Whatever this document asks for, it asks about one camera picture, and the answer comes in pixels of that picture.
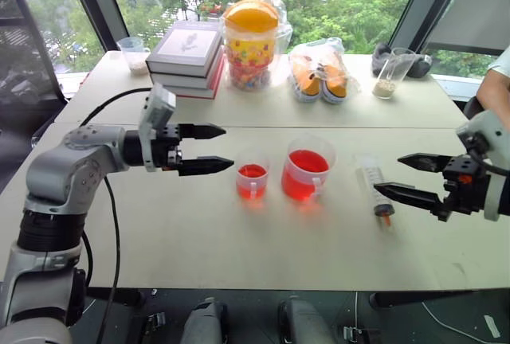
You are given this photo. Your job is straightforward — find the dark grey cloth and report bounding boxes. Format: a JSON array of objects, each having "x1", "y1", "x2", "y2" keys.
[{"x1": 371, "y1": 41, "x2": 434, "y2": 80}]

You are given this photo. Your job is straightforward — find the orange canvas shoe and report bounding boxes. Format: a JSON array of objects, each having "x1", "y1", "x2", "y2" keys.
[
  {"x1": 318, "y1": 52, "x2": 352, "y2": 105},
  {"x1": 290, "y1": 51, "x2": 322, "y2": 104}
]

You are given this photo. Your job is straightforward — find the short black left arm cable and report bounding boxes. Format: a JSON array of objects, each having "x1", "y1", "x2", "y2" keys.
[{"x1": 80, "y1": 230, "x2": 96, "y2": 287}]

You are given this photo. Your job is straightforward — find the small beaker red liquid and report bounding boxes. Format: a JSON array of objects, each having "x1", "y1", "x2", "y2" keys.
[{"x1": 235, "y1": 150, "x2": 272, "y2": 202}]

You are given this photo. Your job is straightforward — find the large beaker red liquid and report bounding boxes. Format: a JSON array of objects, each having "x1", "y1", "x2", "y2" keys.
[{"x1": 280, "y1": 134, "x2": 337, "y2": 206}]

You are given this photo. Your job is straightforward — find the grey hardcover book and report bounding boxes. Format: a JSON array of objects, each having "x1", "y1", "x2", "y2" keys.
[{"x1": 144, "y1": 21, "x2": 225, "y2": 79}]

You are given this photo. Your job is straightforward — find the clear plastic syringe orange tip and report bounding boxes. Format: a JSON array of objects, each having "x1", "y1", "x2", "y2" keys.
[{"x1": 355, "y1": 153, "x2": 397, "y2": 229}]

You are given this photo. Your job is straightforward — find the tall glass with grains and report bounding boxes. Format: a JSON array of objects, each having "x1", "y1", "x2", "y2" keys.
[{"x1": 371, "y1": 46, "x2": 418, "y2": 101}]

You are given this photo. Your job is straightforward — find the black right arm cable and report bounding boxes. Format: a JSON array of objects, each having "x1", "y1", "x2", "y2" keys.
[{"x1": 465, "y1": 136, "x2": 510, "y2": 177}]

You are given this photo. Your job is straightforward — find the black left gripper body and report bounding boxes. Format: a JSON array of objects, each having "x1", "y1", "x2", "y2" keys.
[{"x1": 152, "y1": 123, "x2": 185, "y2": 172}]

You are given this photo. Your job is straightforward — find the white tape strip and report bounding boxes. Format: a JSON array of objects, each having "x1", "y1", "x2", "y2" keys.
[{"x1": 483, "y1": 313, "x2": 503, "y2": 339}]

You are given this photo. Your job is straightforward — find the black window pillar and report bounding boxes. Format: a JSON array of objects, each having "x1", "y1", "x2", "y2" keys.
[
  {"x1": 387, "y1": 0, "x2": 476, "y2": 55},
  {"x1": 62, "y1": 0, "x2": 131, "y2": 53}
]

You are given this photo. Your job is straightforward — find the candy jar with orange lid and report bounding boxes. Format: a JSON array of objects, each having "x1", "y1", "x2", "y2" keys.
[{"x1": 222, "y1": 0, "x2": 281, "y2": 92}]

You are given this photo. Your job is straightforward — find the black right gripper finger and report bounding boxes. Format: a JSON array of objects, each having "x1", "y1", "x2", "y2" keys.
[
  {"x1": 373, "y1": 182, "x2": 444, "y2": 215},
  {"x1": 397, "y1": 152, "x2": 453, "y2": 174}
]

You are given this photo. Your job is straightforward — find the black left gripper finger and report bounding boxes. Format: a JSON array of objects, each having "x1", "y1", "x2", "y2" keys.
[
  {"x1": 177, "y1": 155, "x2": 236, "y2": 178},
  {"x1": 178, "y1": 123, "x2": 228, "y2": 142}
]

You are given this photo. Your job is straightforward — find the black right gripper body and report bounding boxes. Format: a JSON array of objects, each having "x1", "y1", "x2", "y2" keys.
[{"x1": 430, "y1": 154, "x2": 492, "y2": 222}]

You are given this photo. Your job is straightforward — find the clear measuring cup with grains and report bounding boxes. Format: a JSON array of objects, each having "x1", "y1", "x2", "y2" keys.
[{"x1": 116, "y1": 36, "x2": 152, "y2": 78}]

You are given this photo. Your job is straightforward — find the dark grey rounded shape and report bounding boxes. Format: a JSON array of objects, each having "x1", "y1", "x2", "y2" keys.
[
  {"x1": 180, "y1": 296, "x2": 229, "y2": 344},
  {"x1": 277, "y1": 295, "x2": 336, "y2": 344}
]

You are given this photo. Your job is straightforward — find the long black left arm cable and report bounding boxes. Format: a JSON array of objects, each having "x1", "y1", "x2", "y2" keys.
[{"x1": 79, "y1": 87, "x2": 157, "y2": 344}]

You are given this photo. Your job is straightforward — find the orange shoes in bag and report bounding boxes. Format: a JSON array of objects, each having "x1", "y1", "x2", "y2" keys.
[{"x1": 287, "y1": 37, "x2": 362, "y2": 105}]

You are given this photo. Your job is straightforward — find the white cable on floor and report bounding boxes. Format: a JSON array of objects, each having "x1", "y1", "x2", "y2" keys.
[{"x1": 421, "y1": 300, "x2": 492, "y2": 344}]

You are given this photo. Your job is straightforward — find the light shirt sleeve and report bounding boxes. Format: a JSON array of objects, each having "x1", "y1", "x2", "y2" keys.
[{"x1": 487, "y1": 44, "x2": 510, "y2": 83}]

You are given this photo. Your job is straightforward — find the grey roller blind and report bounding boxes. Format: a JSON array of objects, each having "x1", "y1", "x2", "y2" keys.
[{"x1": 429, "y1": 0, "x2": 510, "y2": 57}]

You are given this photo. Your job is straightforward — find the black office chair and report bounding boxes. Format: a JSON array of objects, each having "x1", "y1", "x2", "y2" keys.
[{"x1": 0, "y1": 0, "x2": 69, "y2": 124}]

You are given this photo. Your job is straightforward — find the white covered book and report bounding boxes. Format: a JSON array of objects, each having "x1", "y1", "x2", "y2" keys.
[{"x1": 148, "y1": 47, "x2": 226, "y2": 91}]

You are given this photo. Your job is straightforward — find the black table frame bar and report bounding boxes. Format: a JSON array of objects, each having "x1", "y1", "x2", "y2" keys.
[
  {"x1": 88, "y1": 287, "x2": 145, "y2": 308},
  {"x1": 369, "y1": 290, "x2": 477, "y2": 310}
]

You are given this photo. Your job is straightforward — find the red covered book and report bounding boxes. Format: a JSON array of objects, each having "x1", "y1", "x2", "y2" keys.
[{"x1": 159, "y1": 61, "x2": 229, "y2": 100}]

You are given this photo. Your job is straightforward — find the crumpled clear plastic bag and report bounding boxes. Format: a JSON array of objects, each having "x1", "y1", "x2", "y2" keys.
[{"x1": 254, "y1": 0, "x2": 294, "y2": 57}]

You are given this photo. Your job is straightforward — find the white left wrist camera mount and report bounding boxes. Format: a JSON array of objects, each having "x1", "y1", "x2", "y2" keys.
[{"x1": 138, "y1": 83, "x2": 178, "y2": 173}]

